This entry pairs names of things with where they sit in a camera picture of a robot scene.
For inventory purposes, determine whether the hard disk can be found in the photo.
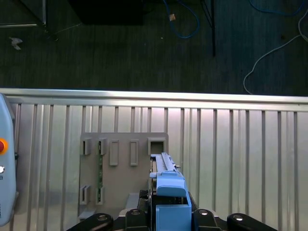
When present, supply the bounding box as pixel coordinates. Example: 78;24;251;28
148;152;193;231

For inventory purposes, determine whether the grey plastic parts rack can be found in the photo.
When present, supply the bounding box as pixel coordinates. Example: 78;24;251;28
78;131;169;221

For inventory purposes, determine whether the metal trolley frame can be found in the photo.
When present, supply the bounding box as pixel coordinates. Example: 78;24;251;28
0;0;60;41

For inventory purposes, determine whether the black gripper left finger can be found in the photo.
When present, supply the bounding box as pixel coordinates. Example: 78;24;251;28
64;189;149;231

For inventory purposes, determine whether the pale blue teach pendant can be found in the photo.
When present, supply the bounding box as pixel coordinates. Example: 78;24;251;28
0;93;19;227

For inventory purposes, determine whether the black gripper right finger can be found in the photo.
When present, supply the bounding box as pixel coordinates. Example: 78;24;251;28
192;198;277;231

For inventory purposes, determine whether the blue floor cable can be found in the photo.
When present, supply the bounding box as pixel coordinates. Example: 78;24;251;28
249;0;306;17
163;0;201;39

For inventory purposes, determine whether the white floor cable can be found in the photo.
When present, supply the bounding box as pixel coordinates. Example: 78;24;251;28
243;13;308;95

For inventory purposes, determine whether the black stand leg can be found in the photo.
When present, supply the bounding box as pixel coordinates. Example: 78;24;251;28
201;0;217;57

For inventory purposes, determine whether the green RAM stick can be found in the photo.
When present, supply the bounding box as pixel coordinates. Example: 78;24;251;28
96;141;103;205

